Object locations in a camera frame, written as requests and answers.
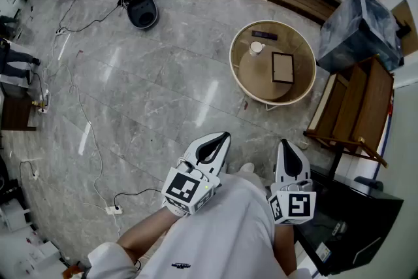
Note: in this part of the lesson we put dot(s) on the dark oval plastic tub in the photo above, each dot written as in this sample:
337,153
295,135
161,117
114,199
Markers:
142,11

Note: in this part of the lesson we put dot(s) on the black remote control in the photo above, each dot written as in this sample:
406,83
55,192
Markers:
264,35

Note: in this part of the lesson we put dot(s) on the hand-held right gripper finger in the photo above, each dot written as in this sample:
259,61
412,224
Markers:
305,170
279,170

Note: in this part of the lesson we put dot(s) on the white power strip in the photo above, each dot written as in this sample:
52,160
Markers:
44,106
114,209
61,31

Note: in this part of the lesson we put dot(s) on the white storage box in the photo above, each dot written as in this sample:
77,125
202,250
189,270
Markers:
13,214

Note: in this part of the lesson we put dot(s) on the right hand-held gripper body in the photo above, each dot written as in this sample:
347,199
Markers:
298,206

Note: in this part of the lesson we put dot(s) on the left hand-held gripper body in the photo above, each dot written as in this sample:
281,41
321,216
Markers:
183,187

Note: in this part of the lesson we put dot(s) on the white mug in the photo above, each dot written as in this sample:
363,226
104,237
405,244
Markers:
256,48

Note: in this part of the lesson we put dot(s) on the person's left forearm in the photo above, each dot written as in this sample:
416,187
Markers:
147,233

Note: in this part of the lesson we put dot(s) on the dark grey cylinder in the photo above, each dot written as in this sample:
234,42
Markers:
369,182

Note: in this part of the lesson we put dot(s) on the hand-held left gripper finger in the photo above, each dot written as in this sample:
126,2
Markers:
192,147
225,153

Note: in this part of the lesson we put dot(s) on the round beige side table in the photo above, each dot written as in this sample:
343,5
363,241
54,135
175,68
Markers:
295,39

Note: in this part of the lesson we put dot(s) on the brown wooden cabinet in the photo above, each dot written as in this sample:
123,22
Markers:
16,114

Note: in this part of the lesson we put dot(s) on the black clamp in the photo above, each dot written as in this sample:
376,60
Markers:
404,30

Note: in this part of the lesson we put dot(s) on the black glass cabinet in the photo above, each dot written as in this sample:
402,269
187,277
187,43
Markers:
352,222

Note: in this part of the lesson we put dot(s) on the black framed picture frame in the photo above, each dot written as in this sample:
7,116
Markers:
282,67

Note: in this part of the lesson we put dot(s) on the white plug adapter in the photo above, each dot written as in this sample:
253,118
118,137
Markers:
35,175

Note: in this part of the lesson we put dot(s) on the large brown cardboard sheet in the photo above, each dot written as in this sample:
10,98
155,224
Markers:
408,14

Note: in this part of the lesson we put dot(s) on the person's right forearm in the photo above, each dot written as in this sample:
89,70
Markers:
284,248

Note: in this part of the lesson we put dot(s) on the wooden folding chair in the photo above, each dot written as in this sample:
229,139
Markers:
359,108

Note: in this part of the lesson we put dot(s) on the person's white shirt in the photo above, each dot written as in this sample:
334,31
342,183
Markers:
222,238

